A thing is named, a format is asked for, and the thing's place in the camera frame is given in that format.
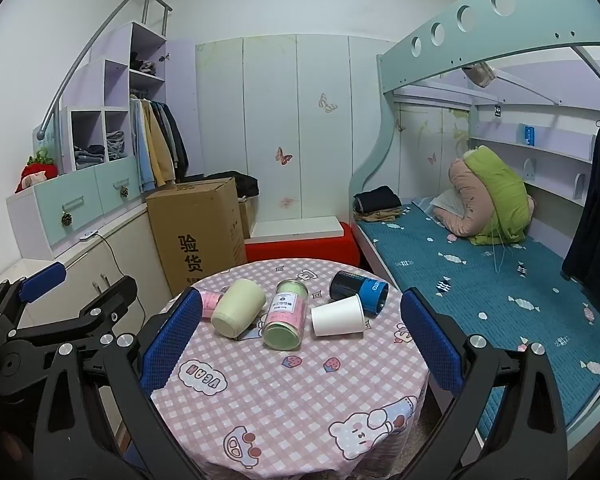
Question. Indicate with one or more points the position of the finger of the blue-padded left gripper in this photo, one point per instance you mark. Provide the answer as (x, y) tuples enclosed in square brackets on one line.
[(42, 282)]

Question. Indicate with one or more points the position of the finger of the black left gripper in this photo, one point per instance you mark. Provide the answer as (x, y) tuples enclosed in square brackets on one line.
[(112, 304)]

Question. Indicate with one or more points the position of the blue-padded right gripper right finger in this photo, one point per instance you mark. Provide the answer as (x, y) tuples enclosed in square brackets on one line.
[(528, 439)]

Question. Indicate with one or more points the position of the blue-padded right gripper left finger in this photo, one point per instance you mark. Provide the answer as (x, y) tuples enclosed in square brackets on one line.
[(72, 438)]

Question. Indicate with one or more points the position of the white paper cup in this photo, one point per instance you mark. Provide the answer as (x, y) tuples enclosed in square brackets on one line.
[(341, 317)]

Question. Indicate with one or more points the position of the pink paper cup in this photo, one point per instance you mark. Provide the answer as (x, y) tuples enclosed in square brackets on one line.
[(209, 301)]

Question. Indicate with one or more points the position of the cream yellow cup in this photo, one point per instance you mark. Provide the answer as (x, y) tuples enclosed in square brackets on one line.
[(238, 308)]

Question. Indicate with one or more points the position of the black and blue cup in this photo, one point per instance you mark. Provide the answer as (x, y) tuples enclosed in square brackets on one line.
[(372, 293)]

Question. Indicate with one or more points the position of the beige low cabinet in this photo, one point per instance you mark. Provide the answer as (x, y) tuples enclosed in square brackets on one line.
[(123, 246)]

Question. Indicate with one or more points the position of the teal drawer left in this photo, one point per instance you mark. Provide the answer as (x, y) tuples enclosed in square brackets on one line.
[(68, 203)]

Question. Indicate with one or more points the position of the teal drawer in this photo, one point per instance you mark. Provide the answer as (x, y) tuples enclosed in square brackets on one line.
[(68, 203), (117, 183)]

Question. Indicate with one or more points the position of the red strawberry plush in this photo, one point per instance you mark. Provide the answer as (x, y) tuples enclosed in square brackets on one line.
[(40, 168)]

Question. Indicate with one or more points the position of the brown cardboard box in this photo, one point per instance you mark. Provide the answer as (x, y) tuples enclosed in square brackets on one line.
[(197, 230)]

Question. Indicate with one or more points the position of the teal drawer right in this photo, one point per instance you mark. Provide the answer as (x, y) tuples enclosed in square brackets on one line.
[(117, 183)]

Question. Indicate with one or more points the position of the blue patterned mattress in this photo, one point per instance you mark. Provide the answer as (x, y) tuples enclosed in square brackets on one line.
[(513, 295)]

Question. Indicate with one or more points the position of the hanging clothes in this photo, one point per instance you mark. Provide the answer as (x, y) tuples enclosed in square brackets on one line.
[(158, 145)]

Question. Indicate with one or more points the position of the pink checkered tablecloth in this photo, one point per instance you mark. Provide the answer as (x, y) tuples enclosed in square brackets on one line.
[(335, 408)]

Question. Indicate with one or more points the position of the pink and green jar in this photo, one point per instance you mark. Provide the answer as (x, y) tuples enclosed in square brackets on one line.
[(284, 322)]

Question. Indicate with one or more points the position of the purple stair shelf unit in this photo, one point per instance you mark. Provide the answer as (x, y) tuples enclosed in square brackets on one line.
[(91, 124)]

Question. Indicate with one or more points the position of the black bag behind box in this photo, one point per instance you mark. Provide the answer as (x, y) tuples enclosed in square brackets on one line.
[(246, 186)]

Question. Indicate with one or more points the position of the green and pink quilt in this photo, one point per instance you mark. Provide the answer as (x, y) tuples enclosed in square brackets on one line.
[(498, 209)]

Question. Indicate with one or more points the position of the white board on ottoman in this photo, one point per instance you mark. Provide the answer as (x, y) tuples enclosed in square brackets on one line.
[(295, 229)]

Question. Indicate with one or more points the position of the white pillow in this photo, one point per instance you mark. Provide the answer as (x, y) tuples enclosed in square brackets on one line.
[(448, 201)]

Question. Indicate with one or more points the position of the red ottoman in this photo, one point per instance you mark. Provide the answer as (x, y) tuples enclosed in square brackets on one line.
[(343, 249)]

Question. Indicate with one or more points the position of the folded dark clothes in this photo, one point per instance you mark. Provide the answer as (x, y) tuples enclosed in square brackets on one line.
[(379, 204)]

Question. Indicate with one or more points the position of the white wardrobe with butterflies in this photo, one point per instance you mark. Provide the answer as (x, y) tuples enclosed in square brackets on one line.
[(300, 113)]

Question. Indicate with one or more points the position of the blue box on shelf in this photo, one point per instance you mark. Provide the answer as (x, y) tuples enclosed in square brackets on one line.
[(525, 135)]

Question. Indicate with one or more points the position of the teal bunk bed frame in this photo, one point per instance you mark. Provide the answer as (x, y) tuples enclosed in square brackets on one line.
[(468, 78)]

